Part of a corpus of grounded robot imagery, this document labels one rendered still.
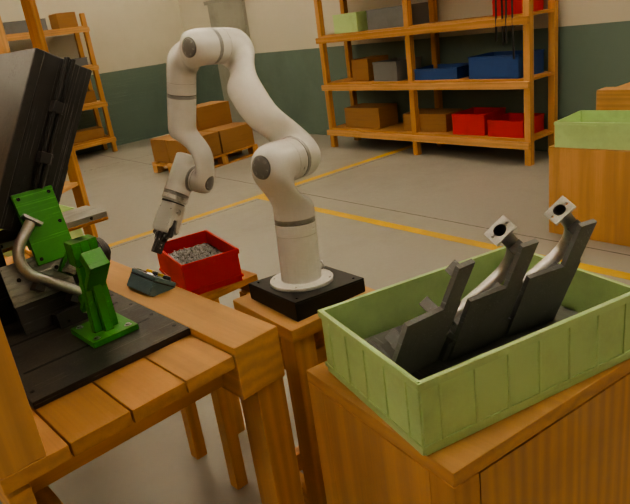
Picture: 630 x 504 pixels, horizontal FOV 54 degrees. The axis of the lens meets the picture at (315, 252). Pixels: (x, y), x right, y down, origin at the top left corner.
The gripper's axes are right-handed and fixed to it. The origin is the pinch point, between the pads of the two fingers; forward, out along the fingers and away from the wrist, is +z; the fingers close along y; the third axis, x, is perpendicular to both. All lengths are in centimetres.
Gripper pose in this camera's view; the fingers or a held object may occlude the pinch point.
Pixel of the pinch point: (158, 246)
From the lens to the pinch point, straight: 207.6
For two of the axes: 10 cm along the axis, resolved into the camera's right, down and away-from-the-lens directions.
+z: -3.1, 9.5, -0.7
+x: -6.6, -2.7, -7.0
